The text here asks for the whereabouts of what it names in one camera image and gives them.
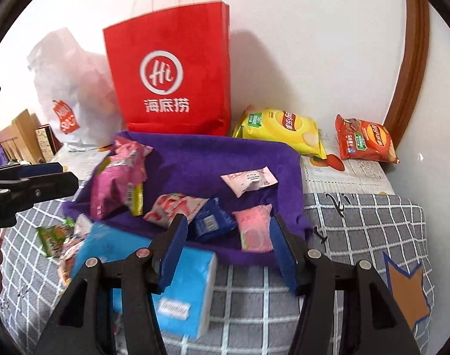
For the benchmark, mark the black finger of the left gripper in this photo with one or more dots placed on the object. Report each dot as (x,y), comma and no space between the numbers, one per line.
(22,185)

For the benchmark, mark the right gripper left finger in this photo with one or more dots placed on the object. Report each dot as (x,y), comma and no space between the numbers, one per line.
(82,322)

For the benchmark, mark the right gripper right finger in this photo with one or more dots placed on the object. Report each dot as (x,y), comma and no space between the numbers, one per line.
(333,292)

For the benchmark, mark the green snack packet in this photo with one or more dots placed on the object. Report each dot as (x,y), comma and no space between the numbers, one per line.
(53,237)

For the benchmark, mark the magenta snack bag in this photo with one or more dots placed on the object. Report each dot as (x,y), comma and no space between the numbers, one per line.
(112,189)

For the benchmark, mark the pink strawberry snack packet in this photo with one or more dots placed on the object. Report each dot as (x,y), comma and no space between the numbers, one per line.
(167,206)

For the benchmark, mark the pink peach snack packet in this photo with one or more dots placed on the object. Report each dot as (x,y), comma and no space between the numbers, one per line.
(253,225)

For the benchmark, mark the blue cookie packet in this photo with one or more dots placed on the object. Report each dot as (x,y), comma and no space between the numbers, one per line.
(211,222)

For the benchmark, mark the pink candy packet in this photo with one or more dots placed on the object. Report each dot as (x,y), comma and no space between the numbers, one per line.
(132,155)

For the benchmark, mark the wooden chair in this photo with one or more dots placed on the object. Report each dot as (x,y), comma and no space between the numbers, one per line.
(19,139)

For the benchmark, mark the brown patterned box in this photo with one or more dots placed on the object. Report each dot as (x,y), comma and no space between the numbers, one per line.
(48,142)

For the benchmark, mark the blue tissue pack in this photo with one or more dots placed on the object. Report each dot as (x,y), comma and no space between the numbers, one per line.
(182,277)

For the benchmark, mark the white plastic Miniso bag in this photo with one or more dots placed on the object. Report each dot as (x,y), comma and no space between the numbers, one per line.
(75,91)

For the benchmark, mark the grey checked bedsheet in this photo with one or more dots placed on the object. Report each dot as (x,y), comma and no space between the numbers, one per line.
(252,312)

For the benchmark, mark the red chips bag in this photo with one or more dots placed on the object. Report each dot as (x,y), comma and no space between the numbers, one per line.
(360,139)

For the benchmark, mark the light pink snack packet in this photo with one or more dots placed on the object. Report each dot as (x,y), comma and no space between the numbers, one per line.
(254,180)

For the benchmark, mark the red paper shopping bag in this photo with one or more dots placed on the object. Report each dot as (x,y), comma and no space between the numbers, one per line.
(172,70)

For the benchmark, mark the purple towel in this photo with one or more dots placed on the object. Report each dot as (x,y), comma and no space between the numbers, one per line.
(192,165)

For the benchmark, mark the yellow chips bag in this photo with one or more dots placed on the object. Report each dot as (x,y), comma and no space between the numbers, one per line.
(299,132)

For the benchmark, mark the brown wooden door frame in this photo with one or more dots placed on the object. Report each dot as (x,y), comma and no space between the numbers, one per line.
(412,69)

